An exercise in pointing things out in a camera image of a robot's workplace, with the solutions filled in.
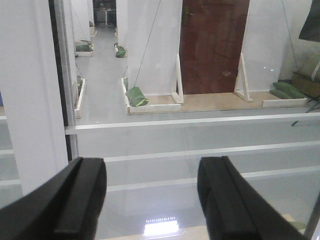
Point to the white triangular brace right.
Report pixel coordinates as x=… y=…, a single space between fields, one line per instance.
x=242 y=78

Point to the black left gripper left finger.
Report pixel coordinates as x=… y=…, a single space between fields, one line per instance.
x=66 y=207

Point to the green sandbags at right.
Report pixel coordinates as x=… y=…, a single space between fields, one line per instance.
x=284 y=90

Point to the white partition panel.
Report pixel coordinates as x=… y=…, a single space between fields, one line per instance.
x=153 y=43

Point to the white framed sliding glass door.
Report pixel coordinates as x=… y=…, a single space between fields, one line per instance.
x=152 y=159

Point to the white triangular brace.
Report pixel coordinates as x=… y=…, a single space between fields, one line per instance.
x=242 y=78
x=178 y=80

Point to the brown wooden door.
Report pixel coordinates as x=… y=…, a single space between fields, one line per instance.
x=211 y=40

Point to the green sandbag near white panel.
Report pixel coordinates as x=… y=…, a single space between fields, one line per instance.
x=136 y=98

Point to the white triangular brace left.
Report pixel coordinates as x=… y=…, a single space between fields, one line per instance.
x=178 y=80

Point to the green sandbag far aisle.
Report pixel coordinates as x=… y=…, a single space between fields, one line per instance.
x=120 y=52

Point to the white wooden base frame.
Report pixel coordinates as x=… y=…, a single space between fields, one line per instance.
x=157 y=104

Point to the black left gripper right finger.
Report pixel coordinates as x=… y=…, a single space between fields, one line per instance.
x=233 y=209

